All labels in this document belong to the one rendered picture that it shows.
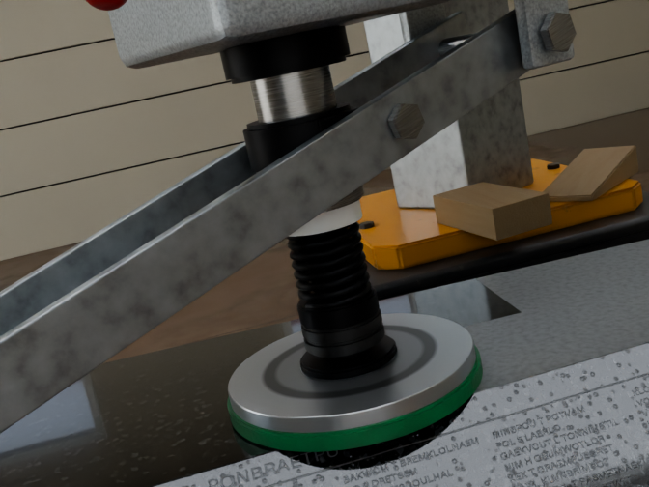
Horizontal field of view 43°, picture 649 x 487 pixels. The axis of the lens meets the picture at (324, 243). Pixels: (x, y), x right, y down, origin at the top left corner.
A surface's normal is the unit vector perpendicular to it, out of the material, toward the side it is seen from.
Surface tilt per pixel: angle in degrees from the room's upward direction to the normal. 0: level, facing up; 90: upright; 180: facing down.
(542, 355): 0
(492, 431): 45
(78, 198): 90
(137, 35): 90
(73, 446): 0
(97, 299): 90
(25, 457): 0
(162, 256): 90
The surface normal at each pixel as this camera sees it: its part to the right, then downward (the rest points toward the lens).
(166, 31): -0.84, 0.29
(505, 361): -0.20, -0.95
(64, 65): 0.20, 0.18
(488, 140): 0.65, 0.05
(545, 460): 0.00, -0.55
